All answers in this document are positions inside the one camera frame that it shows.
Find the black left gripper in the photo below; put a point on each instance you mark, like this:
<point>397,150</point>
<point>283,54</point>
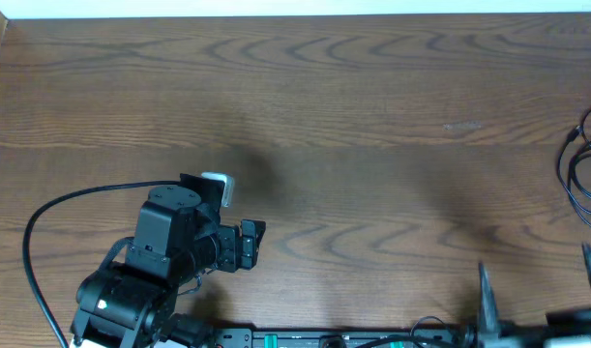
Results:
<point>232,258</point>

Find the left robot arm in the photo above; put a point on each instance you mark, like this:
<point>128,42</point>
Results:
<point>129,301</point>

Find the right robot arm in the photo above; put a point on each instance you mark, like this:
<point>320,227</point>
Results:
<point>570,328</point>

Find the black aluminium mounting rail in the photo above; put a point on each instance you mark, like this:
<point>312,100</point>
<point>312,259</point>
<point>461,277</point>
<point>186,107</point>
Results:
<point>363,338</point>

